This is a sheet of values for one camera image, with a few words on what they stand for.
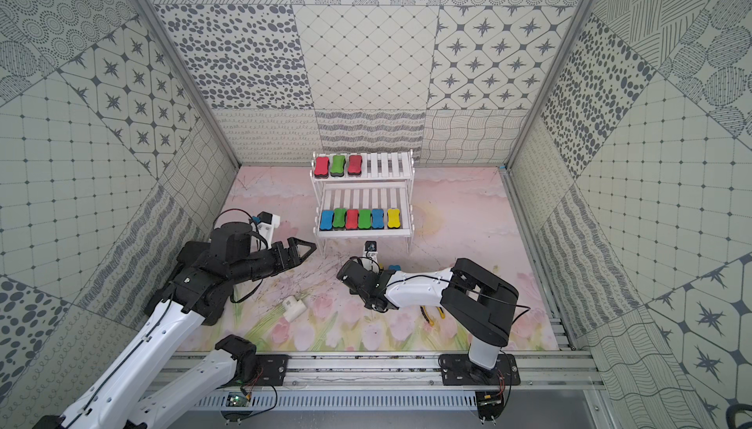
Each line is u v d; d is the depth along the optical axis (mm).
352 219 859
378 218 878
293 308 817
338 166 816
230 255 530
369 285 673
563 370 761
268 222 669
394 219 881
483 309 464
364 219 881
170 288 490
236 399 716
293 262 625
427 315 833
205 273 521
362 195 953
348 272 685
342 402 702
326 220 864
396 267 924
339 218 871
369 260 770
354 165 812
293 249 634
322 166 821
